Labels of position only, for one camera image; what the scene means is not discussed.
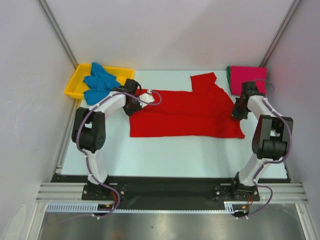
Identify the blue t shirt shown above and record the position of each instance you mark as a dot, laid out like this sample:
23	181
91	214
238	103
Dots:
100	84

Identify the yellow plastic tray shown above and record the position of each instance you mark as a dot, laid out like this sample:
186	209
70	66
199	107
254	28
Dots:
76	86

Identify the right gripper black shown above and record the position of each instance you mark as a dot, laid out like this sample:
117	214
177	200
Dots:
236	115

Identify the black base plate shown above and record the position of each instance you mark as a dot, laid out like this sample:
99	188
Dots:
165	193

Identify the grey slotted cable duct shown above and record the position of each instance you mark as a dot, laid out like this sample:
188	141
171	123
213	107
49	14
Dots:
228	207

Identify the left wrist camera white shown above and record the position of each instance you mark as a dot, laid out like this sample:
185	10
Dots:
146	98

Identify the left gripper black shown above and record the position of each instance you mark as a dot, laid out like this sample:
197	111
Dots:
131	112

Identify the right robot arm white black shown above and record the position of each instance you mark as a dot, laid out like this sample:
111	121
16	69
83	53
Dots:
271	143

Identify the red t shirt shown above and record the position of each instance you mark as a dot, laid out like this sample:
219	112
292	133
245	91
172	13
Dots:
206	110

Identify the aluminium frame rail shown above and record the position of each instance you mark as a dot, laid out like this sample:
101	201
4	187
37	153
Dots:
279	190

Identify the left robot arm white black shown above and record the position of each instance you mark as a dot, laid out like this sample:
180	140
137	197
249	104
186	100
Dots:
89	133

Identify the folded magenta t shirt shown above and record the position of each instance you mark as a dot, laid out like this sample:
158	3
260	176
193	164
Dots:
237	75

